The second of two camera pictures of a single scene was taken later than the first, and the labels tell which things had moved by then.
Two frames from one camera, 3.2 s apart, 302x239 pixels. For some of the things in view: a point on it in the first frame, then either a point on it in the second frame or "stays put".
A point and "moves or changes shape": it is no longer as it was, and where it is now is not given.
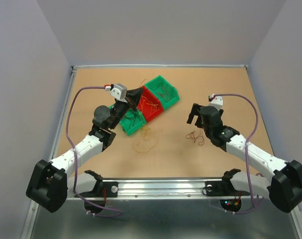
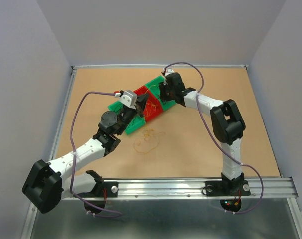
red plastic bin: x=149 y=106 stays put
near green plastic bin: x=132 y=121 stays put
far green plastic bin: x=167 y=93 stays put
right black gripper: x=196 y=107 -> x=163 y=95
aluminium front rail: x=165 y=188 stays put
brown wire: x=130 y=114 moves or changes shape
